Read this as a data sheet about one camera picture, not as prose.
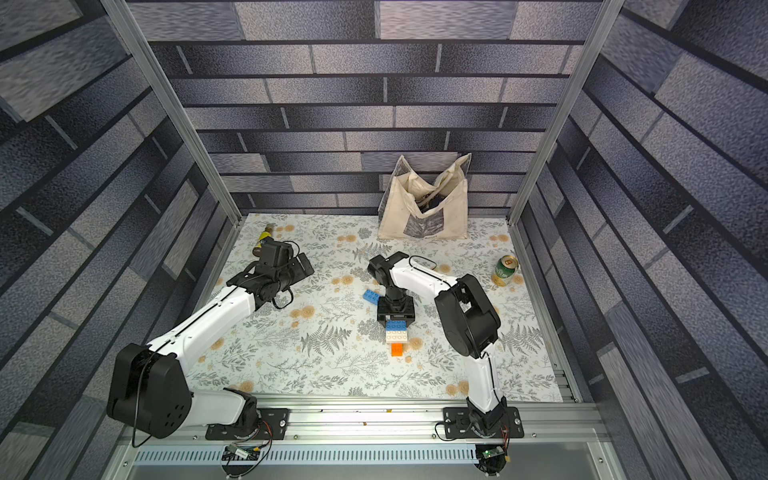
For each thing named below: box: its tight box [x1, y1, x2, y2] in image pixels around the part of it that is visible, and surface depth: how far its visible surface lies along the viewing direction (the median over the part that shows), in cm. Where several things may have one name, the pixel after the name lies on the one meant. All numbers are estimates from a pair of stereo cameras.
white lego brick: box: [386, 330, 408, 343], surface depth 87 cm
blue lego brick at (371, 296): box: [362, 289, 380, 305], surface depth 98 cm
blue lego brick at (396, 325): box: [385, 320, 407, 331], surface depth 89 cm
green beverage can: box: [495, 255, 519, 279], surface depth 95 cm
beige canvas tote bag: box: [378, 153, 472, 239], surface depth 102 cm
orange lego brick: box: [391, 343, 403, 357], surface depth 87 cm
